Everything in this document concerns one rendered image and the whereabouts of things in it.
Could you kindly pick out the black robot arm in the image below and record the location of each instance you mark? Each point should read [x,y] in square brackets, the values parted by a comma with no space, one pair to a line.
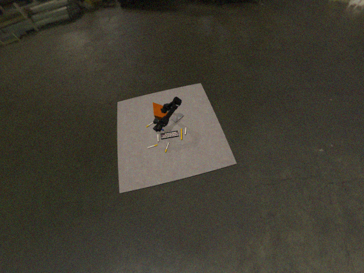
[171,107]

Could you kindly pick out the keyboard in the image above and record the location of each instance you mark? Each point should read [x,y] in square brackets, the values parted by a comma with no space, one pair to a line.
[170,134]

